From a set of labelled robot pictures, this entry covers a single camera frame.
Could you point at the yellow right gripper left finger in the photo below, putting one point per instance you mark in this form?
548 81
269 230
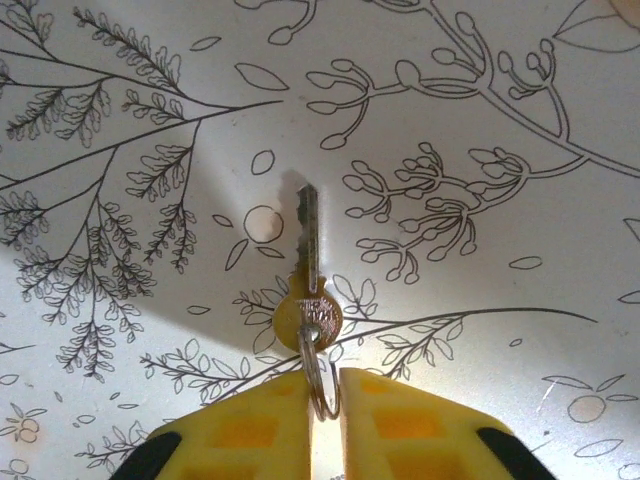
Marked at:
250 430

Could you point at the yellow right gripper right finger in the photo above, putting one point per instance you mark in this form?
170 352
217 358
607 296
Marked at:
410 430

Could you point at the silver key with brass bow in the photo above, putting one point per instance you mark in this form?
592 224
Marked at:
312 235

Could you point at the white floral line-print tablecloth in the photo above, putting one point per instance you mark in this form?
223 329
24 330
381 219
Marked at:
450 225

